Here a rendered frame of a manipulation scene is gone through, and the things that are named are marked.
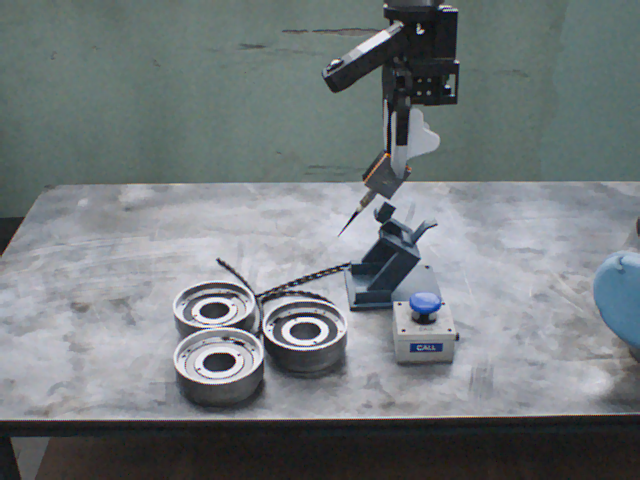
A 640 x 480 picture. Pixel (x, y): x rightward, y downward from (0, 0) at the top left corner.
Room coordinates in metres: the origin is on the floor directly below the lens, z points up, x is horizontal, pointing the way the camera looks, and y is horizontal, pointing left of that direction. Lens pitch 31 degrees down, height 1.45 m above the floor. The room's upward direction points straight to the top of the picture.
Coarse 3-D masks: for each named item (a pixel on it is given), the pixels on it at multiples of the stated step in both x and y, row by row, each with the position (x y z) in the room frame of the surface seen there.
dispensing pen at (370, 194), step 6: (384, 150) 0.98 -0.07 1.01; (378, 156) 0.98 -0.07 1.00; (372, 162) 0.98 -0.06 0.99; (378, 162) 0.97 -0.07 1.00; (372, 168) 0.97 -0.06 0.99; (366, 174) 0.97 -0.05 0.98; (366, 192) 0.97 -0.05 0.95; (372, 192) 0.96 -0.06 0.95; (366, 198) 0.96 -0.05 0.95; (372, 198) 0.96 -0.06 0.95; (360, 204) 0.97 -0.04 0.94; (366, 204) 0.96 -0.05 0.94; (360, 210) 0.96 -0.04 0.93; (354, 216) 0.97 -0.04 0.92; (348, 222) 0.97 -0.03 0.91
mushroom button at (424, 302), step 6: (414, 294) 0.85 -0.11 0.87; (420, 294) 0.85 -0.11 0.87; (426, 294) 0.85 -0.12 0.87; (432, 294) 0.85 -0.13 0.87; (414, 300) 0.84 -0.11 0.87; (420, 300) 0.83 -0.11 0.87; (426, 300) 0.83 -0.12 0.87; (432, 300) 0.83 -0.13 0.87; (438, 300) 0.84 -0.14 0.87; (414, 306) 0.83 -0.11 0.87; (420, 306) 0.82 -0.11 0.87; (426, 306) 0.82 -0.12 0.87; (432, 306) 0.82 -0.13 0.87; (438, 306) 0.83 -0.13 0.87; (420, 312) 0.82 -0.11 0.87; (426, 312) 0.82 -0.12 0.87; (432, 312) 0.82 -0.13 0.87
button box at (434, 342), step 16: (400, 304) 0.87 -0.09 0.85; (448, 304) 0.87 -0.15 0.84; (400, 320) 0.83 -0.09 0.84; (416, 320) 0.83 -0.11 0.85; (432, 320) 0.83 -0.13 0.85; (448, 320) 0.83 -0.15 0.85; (400, 336) 0.80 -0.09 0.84; (416, 336) 0.81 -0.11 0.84; (432, 336) 0.81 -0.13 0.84; (448, 336) 0.81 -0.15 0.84; (400, 352) 0.80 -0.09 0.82; (416, 352) 0.81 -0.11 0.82; (432, 352) 0.81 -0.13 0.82; (448, 352) 0.81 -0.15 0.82
